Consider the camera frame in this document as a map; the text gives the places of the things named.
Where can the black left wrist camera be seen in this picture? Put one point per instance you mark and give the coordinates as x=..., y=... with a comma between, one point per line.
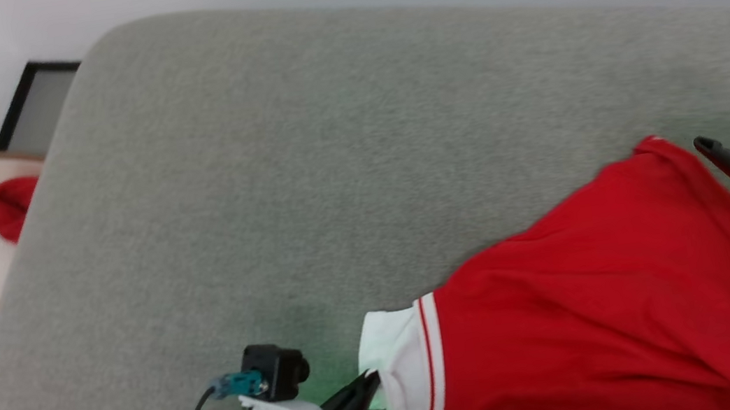
x=277, y=368

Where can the red cloth in basket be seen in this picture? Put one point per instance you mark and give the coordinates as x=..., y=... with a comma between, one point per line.
x=9, y=206

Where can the red and white jersey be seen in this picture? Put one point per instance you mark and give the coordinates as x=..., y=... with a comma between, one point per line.
x=597, y=308

